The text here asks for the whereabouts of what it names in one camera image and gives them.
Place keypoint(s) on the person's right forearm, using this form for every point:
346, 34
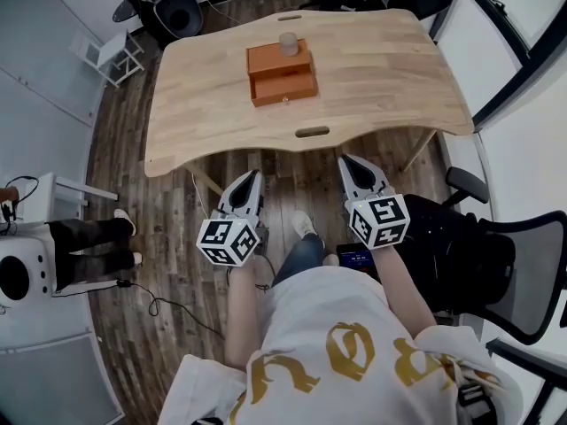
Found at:
403, 286

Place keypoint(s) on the white stool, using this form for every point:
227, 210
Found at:
66, 193

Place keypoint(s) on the white round-speaker device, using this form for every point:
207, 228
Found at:
24, 272

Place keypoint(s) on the black mesh office chair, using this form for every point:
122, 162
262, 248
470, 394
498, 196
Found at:
487, 264

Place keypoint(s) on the black round-opening device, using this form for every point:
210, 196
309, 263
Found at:
177, 13

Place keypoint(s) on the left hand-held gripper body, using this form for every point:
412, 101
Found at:
228, 241

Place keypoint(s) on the person's left forearm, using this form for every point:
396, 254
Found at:
243, 308

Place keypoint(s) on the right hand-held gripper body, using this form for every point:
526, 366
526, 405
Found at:
378, 221

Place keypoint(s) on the white folding rack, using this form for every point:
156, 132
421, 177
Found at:
111, 53

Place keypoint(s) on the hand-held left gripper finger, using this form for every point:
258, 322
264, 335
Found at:
232, 195
259, 197

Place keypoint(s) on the person's blue jeans leg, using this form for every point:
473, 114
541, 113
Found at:
301, 257

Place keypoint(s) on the black device with blue screen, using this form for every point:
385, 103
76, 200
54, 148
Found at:
356, 259

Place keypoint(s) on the wooden table leg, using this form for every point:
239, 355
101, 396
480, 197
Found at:
418, 149
206, 177

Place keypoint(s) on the white shirt with gold print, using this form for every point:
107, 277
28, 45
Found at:
336, 352

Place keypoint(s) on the translucent plastic cup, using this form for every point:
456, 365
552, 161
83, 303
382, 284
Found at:
289, 44

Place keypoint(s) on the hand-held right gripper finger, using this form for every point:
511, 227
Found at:
374, 180
347, 182

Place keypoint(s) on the person's white shoe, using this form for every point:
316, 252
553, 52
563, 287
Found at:
305, 224
126, 220
137, 257

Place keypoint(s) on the orange drawer box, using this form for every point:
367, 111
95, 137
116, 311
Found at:
270, 89

